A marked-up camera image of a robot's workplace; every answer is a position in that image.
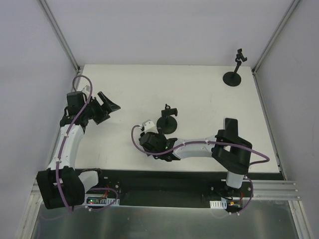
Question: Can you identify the black phone stand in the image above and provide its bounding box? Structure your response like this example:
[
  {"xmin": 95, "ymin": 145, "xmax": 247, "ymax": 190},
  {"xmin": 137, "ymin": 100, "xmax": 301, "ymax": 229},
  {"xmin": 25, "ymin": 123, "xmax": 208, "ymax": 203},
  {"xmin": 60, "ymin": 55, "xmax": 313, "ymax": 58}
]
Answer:
[{"xmin": 157, "ymin": 104, "xmax": 178, "ymax": 134}]

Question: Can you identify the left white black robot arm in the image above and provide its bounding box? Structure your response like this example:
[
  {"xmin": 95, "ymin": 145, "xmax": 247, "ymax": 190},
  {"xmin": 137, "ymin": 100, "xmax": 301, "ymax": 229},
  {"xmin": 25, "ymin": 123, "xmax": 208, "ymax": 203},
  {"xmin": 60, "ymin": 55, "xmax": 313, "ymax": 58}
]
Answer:
[{"xmin": 36, "ymin": 91, "xmax": 120, "ymax": 209}]

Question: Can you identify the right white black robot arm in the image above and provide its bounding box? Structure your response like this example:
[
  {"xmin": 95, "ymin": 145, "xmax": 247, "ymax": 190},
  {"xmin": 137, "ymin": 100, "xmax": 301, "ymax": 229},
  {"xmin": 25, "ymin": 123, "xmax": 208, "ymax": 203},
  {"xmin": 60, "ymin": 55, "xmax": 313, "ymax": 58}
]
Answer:
[{"xmin": 139, "ymin": 129, "xmax": 252, "ymax": 197}]

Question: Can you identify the phone with lilac case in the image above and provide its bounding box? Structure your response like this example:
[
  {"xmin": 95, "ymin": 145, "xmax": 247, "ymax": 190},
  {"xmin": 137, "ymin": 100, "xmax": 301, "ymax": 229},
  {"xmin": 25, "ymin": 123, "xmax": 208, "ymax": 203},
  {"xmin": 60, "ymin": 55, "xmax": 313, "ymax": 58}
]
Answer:
[{"xmin": 224, "ymin": 118, "xmax": 238, "ymax": 136}]

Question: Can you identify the black phone stand far corner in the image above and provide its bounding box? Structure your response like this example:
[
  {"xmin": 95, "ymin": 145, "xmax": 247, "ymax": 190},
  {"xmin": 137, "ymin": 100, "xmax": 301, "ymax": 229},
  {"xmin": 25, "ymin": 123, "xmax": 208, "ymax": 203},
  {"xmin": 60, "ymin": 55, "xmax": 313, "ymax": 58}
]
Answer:
[{"xmin": 222, "ymin": 48, "xmax": 248, "ymax": 87}]

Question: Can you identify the aluminium profile right front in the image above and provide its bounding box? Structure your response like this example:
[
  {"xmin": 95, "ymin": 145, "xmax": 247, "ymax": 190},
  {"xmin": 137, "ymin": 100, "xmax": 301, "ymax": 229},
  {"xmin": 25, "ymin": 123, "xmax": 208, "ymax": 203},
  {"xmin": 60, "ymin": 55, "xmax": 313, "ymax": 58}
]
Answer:
[{"xmin": 253, "ymin": 180, "xmax": 301, "ymax": 201}]

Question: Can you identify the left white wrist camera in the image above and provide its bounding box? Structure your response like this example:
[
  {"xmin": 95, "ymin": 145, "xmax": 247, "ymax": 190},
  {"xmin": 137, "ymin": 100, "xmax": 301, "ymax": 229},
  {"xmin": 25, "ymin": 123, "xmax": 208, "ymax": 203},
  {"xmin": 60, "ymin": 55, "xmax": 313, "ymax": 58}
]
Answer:
[{"xmin": 81, "ymin": 85, "xmax": 93, "ymax": 100}]

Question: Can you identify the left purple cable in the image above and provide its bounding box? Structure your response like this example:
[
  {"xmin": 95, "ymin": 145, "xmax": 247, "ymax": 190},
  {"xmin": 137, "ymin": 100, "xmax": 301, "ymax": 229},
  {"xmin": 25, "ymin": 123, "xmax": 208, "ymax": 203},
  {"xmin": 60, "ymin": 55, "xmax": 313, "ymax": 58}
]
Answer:
[{"xmin": 55, "ymin": 75, "xmax": 120, "ymax": 212}]

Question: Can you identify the left aluminium frame rail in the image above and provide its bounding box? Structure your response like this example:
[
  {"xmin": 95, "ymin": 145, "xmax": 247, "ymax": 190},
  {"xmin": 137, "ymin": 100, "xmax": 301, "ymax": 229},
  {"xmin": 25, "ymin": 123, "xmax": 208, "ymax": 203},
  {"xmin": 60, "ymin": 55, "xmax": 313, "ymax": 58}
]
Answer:
[{"xmin": 55, "ymin": 70, "xmax": 81, "ymax": 142}]

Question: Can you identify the aluminium frame rail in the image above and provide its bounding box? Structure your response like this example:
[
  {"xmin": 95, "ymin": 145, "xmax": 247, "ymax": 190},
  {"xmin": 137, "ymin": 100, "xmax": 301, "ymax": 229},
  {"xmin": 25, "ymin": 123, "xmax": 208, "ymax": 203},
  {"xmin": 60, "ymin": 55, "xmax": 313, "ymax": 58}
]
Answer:
[
  {"xmin": 252, "ymin": 72, "xmax": 287, "ymax": 180},
  {"xmin": 55, "ymin": 70, "xmax": 81, "ymax": 142}
]

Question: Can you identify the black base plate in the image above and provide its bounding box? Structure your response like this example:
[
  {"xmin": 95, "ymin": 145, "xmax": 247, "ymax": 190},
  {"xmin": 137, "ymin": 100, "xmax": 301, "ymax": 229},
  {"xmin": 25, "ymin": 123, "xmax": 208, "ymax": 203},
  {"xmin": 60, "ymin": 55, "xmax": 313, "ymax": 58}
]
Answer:
[{"xmin": 88, "ymin": 169, "xmax": 253, "ymax": 210}]

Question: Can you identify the left white cable duct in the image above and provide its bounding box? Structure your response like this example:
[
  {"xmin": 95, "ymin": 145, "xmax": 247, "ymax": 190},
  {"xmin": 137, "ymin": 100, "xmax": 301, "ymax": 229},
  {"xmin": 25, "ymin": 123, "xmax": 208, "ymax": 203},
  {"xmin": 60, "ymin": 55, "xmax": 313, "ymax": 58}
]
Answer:
[{"xmin": 84, "ymin": 197, "xmax": 120, "ymax": 207}]

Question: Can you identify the white cable duct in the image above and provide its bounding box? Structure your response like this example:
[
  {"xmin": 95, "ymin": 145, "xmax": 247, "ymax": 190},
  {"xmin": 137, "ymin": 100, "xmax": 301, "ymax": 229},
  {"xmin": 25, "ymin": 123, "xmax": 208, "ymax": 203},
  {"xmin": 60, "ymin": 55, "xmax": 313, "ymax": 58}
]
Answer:
[
  {"xmin": 209, "ymin": 200, "xmax": 227, "ymax": 210},
  {"xmin": 84, "ymin": 197, "xmax": 120, "ymax": 207}
]

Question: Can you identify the right white cable duct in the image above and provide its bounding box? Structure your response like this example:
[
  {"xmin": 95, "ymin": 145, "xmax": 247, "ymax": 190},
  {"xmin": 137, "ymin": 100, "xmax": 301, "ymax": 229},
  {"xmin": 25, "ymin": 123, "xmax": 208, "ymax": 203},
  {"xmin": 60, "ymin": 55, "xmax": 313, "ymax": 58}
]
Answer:
[{"xmin": 209, "ymin": 200, "xmax": 227, "ymax": 210}]

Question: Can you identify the left aluminium frame post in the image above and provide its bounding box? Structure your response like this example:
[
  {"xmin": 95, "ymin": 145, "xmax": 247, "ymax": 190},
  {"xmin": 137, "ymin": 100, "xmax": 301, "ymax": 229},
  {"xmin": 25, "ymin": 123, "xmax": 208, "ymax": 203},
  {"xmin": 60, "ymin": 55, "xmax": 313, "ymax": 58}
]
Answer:
[{"xmin": 37, "ymin": 0, "xmax": 81, "ymax": 73}]

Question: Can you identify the aluminium frame post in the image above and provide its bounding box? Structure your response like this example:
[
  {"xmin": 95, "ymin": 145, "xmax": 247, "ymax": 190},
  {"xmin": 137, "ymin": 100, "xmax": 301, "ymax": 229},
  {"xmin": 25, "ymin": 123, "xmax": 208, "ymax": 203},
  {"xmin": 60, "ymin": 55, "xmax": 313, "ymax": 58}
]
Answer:
[
  {"xmin": 252, "ymin": 0, "xmax": 302, "ymax": 75},
  {"xmin": 37, "ymin": 0, "xmax": 81, "ymax": 73}
]

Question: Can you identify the right aluminium frame rail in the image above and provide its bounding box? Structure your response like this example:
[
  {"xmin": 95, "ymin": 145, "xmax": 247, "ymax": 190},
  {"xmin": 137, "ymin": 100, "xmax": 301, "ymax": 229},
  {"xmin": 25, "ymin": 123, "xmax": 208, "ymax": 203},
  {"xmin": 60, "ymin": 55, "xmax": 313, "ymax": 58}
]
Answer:
[{"xmin": 252, "ymin": 72, "xmax": 287, "ymax": 180}]

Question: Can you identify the right aluminium frame post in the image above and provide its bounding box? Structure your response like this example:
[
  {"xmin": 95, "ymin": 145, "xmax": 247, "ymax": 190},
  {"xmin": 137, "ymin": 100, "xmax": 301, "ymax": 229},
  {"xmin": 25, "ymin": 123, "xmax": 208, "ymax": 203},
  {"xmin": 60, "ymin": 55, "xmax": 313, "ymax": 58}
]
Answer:
[{"xmin": 252, "ymin": 0, "xmax": 302, "ymax": 75}]

